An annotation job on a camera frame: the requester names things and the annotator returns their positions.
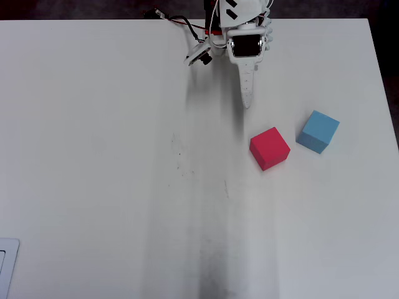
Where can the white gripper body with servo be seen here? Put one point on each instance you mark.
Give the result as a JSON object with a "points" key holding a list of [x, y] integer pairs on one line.
{"points": [[246, 47]]}

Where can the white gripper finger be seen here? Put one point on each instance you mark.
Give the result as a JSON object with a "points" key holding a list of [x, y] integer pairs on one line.
{"points": [[247, 81]]}

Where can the blue foam cube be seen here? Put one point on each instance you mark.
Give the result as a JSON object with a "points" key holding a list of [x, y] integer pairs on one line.
{"points": [[319, 132]]}

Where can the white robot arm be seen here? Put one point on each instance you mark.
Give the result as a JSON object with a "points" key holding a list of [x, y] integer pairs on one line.
{"points": [[240, 12]]}

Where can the red foam cube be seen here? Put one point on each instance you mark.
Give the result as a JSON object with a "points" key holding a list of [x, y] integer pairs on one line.
{"points": [[270, 148]]}

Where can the silver laptop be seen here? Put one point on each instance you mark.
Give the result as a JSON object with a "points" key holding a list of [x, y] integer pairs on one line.
{"points": [[8, 264]]}

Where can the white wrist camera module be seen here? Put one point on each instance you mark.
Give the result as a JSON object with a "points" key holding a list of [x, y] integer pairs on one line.
{"points": [[196, 56]]}

